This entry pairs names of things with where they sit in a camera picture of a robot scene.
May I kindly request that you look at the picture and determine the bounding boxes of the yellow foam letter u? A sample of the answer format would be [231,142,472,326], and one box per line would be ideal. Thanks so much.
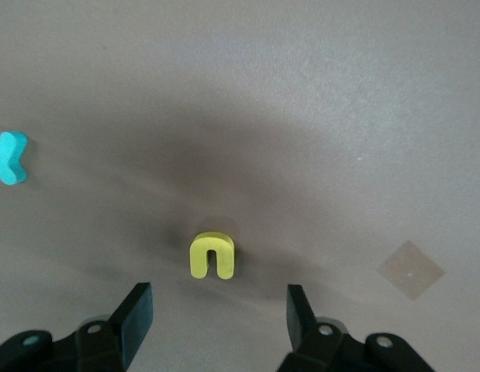
[188,231,237,281]

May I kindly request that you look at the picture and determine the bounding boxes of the teal foam letter r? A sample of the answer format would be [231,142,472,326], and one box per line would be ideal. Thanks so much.
[0,130,30,187]

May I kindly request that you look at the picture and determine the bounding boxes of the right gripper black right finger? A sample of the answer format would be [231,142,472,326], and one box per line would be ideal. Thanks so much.
[278,284,434,372]

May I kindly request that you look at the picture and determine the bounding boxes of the brown table cover mat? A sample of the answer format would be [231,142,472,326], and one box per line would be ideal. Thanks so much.
[0,0,480,372]

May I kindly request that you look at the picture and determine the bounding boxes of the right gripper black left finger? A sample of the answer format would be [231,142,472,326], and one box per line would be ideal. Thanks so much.
[0,281,154,372]

